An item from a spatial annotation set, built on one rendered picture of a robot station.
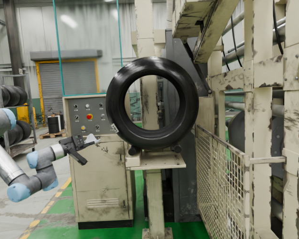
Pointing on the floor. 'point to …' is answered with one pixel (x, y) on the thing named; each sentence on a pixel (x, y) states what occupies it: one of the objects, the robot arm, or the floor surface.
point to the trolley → (14, 138)
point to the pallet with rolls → (54, 126)
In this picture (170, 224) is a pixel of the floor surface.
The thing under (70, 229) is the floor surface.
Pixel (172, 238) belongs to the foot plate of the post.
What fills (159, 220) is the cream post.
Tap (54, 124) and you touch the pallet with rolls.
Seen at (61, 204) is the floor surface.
